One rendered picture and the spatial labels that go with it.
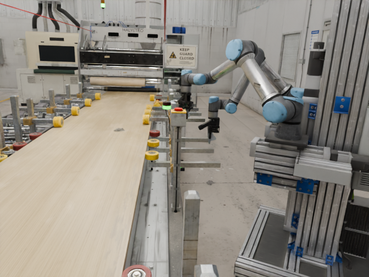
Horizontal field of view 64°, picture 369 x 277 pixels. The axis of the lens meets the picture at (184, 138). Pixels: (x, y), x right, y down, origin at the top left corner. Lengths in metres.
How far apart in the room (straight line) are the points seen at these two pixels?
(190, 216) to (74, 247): 0.43
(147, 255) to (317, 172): 0.92
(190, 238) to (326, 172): 1.05
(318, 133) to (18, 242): 1.60
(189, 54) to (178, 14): 6.42
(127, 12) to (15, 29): 3.67
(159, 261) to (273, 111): 0.91
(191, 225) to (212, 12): 10.40
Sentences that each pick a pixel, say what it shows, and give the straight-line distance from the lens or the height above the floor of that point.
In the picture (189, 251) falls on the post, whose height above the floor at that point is 1.02.
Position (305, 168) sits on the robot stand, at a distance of 1.64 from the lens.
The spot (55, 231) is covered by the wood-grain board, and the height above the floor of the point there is 0.90.
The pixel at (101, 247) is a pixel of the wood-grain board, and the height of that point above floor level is 0.90.
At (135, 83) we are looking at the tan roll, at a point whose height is 1.04.
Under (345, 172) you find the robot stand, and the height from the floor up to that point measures 0.95.
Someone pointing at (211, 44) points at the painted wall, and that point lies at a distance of 10.83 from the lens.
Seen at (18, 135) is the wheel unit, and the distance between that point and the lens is 2.36.
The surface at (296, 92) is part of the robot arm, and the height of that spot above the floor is 1.25.
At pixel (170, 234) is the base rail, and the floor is 0.70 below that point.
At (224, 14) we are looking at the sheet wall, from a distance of 11.02.
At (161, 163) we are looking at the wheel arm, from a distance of 1.76.
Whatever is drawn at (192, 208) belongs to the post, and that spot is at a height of 1.14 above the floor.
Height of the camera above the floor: 1.48
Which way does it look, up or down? 16 degrees down
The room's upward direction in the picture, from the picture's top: 2 degrees clockwise
